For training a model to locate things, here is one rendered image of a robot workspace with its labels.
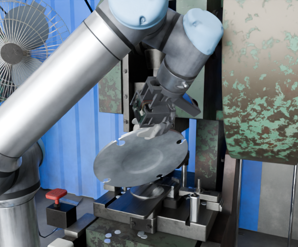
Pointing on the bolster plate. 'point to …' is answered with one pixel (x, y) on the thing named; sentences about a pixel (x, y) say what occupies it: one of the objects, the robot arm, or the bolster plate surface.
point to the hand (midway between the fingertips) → (148, 133)
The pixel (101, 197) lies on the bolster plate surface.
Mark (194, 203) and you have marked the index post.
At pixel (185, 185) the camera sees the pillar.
